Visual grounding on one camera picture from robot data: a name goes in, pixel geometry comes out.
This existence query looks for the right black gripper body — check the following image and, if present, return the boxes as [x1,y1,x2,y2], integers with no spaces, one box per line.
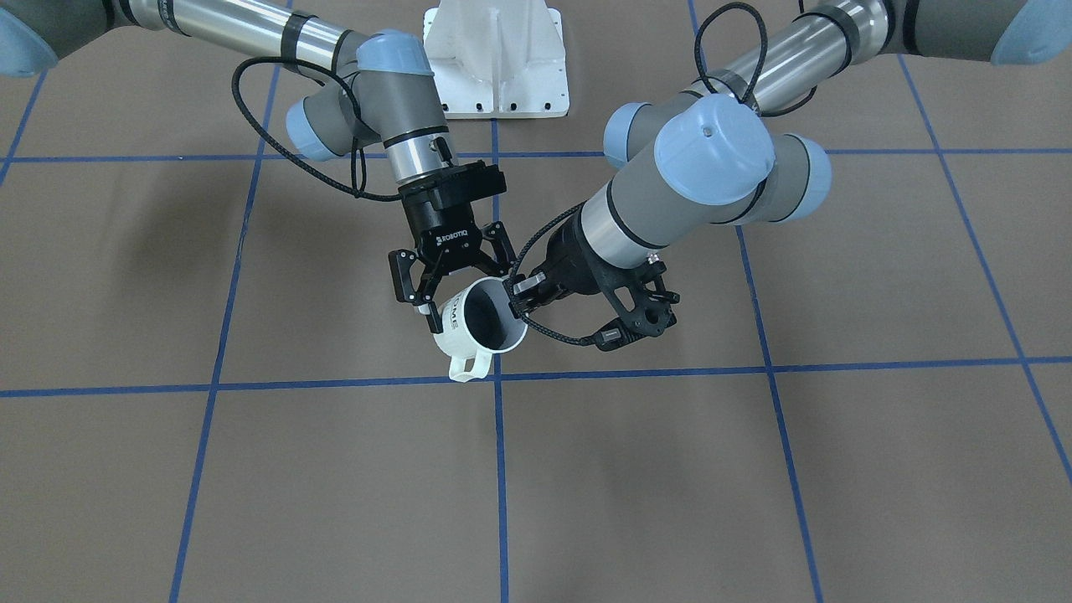
[399,162,507,277]

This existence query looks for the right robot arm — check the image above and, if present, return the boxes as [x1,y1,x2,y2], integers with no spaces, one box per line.
[3,1,513,314]

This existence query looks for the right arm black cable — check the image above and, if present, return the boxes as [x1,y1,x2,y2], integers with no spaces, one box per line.
[232,57,407,204]

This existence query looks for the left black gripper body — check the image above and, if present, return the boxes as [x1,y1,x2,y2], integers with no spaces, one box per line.
[533,214,614,302]

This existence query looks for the white ceramic mug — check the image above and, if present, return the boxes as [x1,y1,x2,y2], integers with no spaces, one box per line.
[433,277,528,383]

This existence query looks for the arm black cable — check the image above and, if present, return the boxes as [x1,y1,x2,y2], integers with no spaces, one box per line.
[232,57,407,204]
[505,2,822,348]

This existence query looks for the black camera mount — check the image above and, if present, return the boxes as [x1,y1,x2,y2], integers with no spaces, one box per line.
[593,255,680,352]

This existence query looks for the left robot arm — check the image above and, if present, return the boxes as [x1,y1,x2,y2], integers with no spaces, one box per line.
[509,1,1069,328]

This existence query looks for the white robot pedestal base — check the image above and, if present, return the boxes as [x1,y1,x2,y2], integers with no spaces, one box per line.
[422,1,571,120]

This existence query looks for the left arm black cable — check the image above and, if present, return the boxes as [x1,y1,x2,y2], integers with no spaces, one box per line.
[505,2,822,348]

